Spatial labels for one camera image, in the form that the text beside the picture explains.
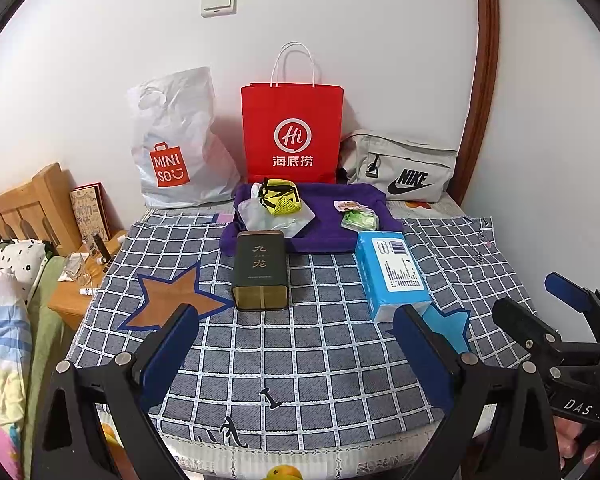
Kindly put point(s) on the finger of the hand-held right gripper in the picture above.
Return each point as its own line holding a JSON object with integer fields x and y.
{"x": 567, "y": 290}
{"x": 530, "y": 332}

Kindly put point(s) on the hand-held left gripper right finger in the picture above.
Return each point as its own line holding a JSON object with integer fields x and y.
{"x": 425, "y": 355}

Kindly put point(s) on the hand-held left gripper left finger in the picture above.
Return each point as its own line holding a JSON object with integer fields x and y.
{"x": 167, "y": 355}

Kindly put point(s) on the green pocket tissue pack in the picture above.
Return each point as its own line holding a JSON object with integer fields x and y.
{"x": 360, "y": 221}

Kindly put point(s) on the purple fabric tray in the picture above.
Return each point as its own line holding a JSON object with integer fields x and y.
{"x": 325, "y": 232}

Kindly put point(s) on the white glove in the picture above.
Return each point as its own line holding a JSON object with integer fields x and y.
{"x": 252, "y": 216}

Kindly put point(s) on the fruit print sachet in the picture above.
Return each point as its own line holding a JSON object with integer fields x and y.
{"x": 347, "y": 206}

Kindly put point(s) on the person's right hand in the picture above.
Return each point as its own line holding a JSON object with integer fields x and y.
{"x": 577, "y": 442}

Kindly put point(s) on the blue star patch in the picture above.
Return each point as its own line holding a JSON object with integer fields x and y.
{"x": 450, "y": 330}

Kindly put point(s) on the brown star patch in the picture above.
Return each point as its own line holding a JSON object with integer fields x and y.
{"x": 165, "y": 300}

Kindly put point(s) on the blue tissue pack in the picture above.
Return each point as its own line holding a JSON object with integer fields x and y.
{"x": 390, "y": 275}

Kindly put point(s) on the small white tube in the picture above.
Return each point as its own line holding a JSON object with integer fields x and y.
{"x": 87, "y": 290}

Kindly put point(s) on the wooden nightstand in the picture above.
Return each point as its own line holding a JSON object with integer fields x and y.
{"x": 67, "y": 304}

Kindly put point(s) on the clear glass cup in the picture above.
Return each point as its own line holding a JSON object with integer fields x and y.
{"x": 77, "y": 269}

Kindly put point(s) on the small dark bottle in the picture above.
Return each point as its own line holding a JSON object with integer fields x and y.
{"x": 101, "y": 249}

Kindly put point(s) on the grey checked blanket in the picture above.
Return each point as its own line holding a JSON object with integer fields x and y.
{"x": 300, "y": 360}

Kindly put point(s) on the dark tin box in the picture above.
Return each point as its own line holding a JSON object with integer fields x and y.
{"x": 260, "y": 265}

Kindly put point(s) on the green blanket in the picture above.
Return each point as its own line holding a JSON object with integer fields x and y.
{"x": 42, "y": 320}

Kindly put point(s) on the patterned notebook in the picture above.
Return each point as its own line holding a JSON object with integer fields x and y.
{"x": 87, "y": 212}

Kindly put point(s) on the pastel cartoon quilt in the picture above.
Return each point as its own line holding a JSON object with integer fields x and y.
{"x": 0, "y": 360}

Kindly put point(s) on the white floral pillow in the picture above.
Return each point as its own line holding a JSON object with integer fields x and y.
{"x": 17, "y": 265}

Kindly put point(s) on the grey waist bag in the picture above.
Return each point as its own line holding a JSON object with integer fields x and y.
{"x": 405, "y": 160}

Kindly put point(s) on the wooden headboard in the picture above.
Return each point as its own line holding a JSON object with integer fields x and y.
{"x": 35, "y": 200}

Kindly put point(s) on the white plastic shopping bag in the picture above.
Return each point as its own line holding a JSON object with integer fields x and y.
{"x": 180, "y": 125}

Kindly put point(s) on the red paper bag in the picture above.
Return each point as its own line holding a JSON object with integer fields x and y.
{"x": 292, "y": 110}

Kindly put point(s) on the wooden door frame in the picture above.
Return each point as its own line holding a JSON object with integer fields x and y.
{"x": 485, "y": 85}

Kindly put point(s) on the white wall light switch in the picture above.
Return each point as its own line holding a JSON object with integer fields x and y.
{"x": 219, "y": 2}

